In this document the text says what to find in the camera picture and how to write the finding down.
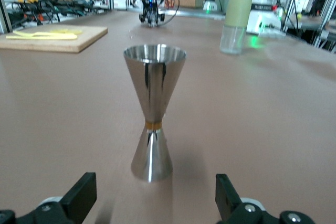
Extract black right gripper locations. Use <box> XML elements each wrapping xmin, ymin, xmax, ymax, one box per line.
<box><xmin>138</xmin><ymin>0</ymin><xmax>166</xmax><ymax>28</ymax></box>

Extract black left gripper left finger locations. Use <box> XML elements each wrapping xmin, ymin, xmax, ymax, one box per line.
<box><xmin>0</xmin><ymin>172</ymin><xmax>97</xmax><ymax>224</ymax></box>

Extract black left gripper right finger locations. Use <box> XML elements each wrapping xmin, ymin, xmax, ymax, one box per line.
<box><xmin>215</xmin><ymin>173</ymin><xmax>310</xmax><ymax>224</ymax></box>

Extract steel hourglass jigger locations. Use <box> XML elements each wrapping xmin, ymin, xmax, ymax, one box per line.
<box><xmin>122</xmin><ymin>44</ymin><xmax>187</xmax><ymax>184</ymax></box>

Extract wooden cutting board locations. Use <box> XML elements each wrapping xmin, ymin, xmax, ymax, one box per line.
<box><xmin>0</xmin><ymin>24</ymin><xmax>109</xmax><ymax>54</ymax></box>

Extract brown table mat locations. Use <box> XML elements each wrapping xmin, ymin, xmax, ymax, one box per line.
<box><xmin>0</xmin><ymin>8</ymin><xmax>336</xmax><ymax>224</ymax></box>

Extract green sleeved glass bottle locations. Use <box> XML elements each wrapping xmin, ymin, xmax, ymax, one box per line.
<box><xmin>219</xmin><ymin>0</ymin><xmax>257</xmax><ymax>56</ymax></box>

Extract yellow plastic knife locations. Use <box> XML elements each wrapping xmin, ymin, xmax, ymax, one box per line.
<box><xmin>5</xmin><ymin>31</ymin><xmax>78</xmax><ymax>41</ymax></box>

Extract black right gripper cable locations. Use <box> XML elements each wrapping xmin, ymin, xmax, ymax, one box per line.
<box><xmin>157</xmin><ymin>0</ymin><xmax>181</xmax><ymax>27</ymax></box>

